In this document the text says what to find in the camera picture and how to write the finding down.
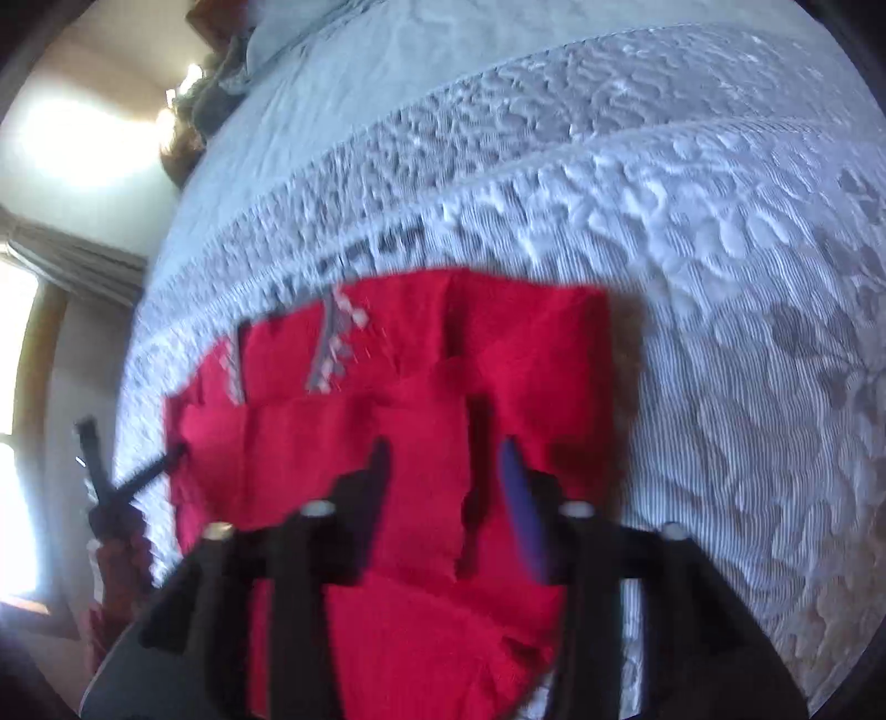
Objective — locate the red knitted sweater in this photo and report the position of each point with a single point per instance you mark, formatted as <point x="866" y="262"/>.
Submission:
<point x="415" y="346"/>

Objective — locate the wooden framed window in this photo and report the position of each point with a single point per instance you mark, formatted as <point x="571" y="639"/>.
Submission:
<point x="17" y="415"/>

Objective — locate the light blue pillow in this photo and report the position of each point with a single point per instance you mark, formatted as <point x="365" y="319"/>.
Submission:
<point x="277" y="41"/>

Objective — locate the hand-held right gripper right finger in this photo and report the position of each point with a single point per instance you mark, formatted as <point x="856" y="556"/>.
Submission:
<point x="526" y="512"/>

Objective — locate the dark clothes pile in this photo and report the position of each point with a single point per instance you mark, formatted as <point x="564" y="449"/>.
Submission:
<point x="211" y="104"/>

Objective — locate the bright bedside lamp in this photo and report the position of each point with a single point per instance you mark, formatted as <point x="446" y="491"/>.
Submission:
<point x="176" y="104"/>

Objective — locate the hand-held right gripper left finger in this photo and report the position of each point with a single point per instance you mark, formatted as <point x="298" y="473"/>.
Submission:
<point x="363" y="498"/>

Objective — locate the grey floral quilted bedspread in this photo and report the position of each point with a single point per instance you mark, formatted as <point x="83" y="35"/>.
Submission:
<point x="623" y="208"/>

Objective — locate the dark wooden headboard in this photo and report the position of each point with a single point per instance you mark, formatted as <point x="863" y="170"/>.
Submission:
<point x="207" y="17"/>

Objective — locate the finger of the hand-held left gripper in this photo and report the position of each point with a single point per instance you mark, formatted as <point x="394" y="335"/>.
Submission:
<point x="149" y="474"/>
<point x="93" y="457"/>

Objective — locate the grey curtain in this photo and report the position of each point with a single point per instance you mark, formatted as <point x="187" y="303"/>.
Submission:
<point x="76" y="263"/>

